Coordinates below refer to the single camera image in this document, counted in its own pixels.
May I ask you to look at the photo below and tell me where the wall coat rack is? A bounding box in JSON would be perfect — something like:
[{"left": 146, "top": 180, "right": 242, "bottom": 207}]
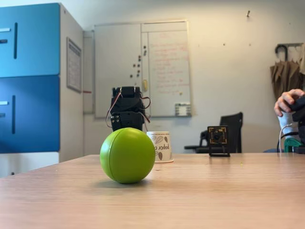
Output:
[{"left": 276, "top": 42, "right": 305, "bottom": 49}]

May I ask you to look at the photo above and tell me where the small camera module on stand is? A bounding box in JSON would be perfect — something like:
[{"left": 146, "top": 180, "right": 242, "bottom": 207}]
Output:
[{"left": 207, "top": 125, "right": 231, "bottom": 157}]

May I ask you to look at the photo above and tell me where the wall whiteboard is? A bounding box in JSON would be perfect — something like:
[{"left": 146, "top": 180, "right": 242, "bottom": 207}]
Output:
[{"left": 93, "top": 21, "right": 193, "bottom": 119}]

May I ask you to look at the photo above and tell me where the narrow grey wall panel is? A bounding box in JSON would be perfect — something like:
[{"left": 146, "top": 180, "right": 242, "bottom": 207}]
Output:
[{"left": 82, "top": 30, "right": 95, "bottom": 115}]

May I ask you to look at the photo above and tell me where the brown folded umbrella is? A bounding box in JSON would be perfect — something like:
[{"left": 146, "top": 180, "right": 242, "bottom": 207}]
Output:
[{"left": 270, "top": 44, "right": 305, "bottom": 104}]

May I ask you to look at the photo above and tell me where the white-sleeved forearm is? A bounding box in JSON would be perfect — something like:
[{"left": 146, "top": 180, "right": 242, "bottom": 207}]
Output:
[{"left": 277, "top": 111, "right": 299, "bottom": 137}]

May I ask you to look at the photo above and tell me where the person's hand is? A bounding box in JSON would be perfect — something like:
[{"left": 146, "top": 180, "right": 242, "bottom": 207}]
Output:
[{"left": 274, "top": 89, "right": 305, "bottom": 117}]

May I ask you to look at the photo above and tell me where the white cable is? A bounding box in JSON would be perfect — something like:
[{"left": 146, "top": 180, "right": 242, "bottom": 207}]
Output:
[{"left": 279, "top": 123, "right": 296, "bottom": 157}]

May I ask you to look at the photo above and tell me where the black office chair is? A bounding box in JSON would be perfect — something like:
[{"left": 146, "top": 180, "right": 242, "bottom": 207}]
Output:
[{"left": 184, "top": 112, "right": 244, "bottom": 154}]

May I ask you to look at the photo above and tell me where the whiteboard eraser box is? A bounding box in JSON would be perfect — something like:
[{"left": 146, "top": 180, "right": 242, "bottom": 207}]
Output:
[{"left": 174, "top": 102, "right": 192, "bottom": 117}]

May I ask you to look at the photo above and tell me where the black leader arm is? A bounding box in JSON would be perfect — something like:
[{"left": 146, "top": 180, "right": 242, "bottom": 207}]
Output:
[{"left": 289, "top": 96, "right": 305, "bottom": 155}]

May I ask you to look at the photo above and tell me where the white leaf-print paper cup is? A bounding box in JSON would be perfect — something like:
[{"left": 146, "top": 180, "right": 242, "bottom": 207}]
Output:
[{"left": 146, "top": 131, "right": 174, "bottom": 164}]

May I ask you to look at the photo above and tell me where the green table clamp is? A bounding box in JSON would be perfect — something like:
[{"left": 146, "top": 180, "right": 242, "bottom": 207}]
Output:
[{"left": 283, "top": 137, "right": 305, "bottom": 153}]

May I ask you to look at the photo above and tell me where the framed notice sheet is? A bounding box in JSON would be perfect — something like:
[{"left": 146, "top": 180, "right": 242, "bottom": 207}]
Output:
[{"left": 66, "top": 37, "right": 82, "bottom": 93}]

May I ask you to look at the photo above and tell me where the green foam ball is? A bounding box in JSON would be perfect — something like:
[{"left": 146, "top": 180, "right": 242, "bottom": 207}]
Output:
[{"left": 99, "top": 127, "right": 156, "bottom": 184}]

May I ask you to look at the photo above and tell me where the blue-door locker cabinet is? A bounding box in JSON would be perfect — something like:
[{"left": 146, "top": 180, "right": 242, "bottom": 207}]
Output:
[{"left": 0, "top": 2, "right": 84, "bottom": 178}]

